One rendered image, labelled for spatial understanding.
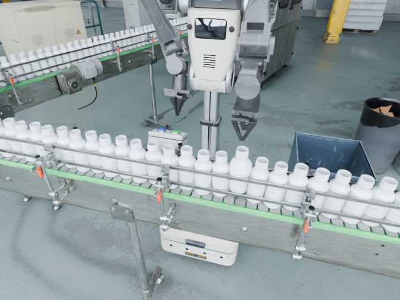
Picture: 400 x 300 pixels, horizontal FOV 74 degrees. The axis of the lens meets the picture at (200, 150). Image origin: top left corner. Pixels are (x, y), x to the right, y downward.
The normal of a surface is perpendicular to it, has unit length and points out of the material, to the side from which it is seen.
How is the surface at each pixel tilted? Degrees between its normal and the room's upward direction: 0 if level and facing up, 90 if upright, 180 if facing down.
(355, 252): 90
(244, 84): 90
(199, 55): 90
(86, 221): 0
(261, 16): 54
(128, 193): 90
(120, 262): 0
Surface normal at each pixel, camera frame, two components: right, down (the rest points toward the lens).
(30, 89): 0.84, 0.31
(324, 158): -0.25, 0.55
